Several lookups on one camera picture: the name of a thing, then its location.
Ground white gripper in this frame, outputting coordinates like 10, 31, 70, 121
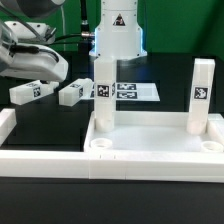
0, 44, 68, 82

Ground white desk top tray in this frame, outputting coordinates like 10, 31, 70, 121
84, 111, 224, 152

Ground white left fence block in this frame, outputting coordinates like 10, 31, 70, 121
0, 108, 17, 146

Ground fiducial marker sheet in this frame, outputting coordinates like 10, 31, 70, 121
112, 82, 160, 102

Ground white front fence bar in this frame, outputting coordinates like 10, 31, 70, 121
0, 150, 224, 183

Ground black cables with connectors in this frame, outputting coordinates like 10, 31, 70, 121
49, 0, 96, 52

